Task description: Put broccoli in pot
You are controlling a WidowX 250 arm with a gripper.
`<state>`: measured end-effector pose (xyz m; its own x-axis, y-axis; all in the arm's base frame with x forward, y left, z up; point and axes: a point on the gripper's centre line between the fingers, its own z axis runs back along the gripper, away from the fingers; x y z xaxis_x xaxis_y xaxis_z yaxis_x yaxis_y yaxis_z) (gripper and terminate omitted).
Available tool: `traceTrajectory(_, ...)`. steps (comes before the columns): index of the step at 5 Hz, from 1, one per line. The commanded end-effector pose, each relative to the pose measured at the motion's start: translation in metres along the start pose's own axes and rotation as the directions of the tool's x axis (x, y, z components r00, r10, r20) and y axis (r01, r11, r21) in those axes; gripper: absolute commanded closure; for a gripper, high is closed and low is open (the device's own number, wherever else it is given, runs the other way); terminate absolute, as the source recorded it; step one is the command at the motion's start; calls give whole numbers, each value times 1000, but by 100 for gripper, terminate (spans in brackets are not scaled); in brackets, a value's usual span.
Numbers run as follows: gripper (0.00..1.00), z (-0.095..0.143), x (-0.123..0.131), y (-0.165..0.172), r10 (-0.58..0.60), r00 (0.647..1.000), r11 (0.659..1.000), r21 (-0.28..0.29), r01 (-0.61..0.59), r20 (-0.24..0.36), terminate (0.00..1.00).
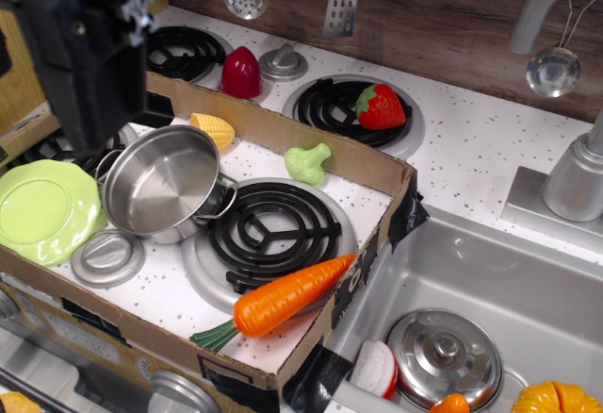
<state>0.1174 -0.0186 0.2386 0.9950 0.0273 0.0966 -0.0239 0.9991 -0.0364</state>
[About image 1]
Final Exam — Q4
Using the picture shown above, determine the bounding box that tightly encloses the back left black burner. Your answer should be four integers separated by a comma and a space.
147, 25, 233, 88

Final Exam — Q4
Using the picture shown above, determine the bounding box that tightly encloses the silver stove knob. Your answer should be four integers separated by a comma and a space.
71, 230, 145, 289
258, 43, 309, 82

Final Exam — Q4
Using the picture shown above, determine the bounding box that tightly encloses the back right black burner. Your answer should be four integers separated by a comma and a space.
287, 78, 414, 148

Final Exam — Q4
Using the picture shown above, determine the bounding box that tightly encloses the silver front stove knob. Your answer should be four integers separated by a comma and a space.
71, 230, 145, 289

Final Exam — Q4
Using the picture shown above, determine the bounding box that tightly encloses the brown cardboard fence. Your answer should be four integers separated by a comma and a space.
1, 73, 422, 408

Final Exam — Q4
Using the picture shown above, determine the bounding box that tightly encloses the small orange toy piece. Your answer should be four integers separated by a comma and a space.
429, 393, 470, 413

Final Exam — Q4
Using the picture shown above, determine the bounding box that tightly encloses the dark red toy pepper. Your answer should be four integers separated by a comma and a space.
220, 46, 263, 99

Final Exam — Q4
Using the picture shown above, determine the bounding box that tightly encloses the stainless steel pot lid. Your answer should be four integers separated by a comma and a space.
385, 308, 503, 411

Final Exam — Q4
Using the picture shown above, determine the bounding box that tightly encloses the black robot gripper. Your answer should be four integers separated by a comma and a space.
1, 0, 156, 156

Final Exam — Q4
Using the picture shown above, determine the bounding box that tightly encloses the hanging metal ladle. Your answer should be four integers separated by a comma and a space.
526, 0, 597, 98

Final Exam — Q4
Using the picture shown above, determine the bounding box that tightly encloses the silver toy sink basin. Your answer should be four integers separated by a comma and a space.
328, 207, 602, 412

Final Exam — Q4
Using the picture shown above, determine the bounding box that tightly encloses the hanging slotted metal spatula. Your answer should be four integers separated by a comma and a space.
322, 0, 357, 38

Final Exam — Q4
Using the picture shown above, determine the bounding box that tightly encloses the white and red toy food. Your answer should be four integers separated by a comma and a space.
350, 340, 399, 400

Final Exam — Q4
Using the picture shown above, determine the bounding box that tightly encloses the orange toy carrot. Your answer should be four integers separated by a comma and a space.
189, 254, 356, 353

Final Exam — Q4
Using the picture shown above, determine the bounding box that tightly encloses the light green toy broccoli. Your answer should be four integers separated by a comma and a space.
284, 143, 332, 185

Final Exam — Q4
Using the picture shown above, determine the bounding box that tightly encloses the silver back stove knob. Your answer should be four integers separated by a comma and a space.
258, 43, 309, 82

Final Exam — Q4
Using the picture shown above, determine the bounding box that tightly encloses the silver toy faucet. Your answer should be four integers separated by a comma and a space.
501, 0, 602, 244

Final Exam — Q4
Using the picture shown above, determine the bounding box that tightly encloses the yellow toy corn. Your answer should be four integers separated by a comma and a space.
189, 113, 236, 150

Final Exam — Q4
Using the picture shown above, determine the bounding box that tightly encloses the front right black burner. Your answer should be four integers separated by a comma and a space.
209, 181, 343, 294

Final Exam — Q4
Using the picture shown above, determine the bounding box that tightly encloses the red toy strawberry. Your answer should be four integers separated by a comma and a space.
355, 84, 407, 130

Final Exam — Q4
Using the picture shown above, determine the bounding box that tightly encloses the orange toy at corner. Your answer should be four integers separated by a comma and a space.
1, 391, 42, 413

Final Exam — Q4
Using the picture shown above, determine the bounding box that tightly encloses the light green plastic plate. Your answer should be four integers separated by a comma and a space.
1, 159, 108, 267

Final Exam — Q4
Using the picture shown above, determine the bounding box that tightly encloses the silver oven front knob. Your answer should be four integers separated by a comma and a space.
147, 371, 220, 413

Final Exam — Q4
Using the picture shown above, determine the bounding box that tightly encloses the yellow orange toy pumpkin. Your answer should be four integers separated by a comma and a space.
511, 381, 602, 413

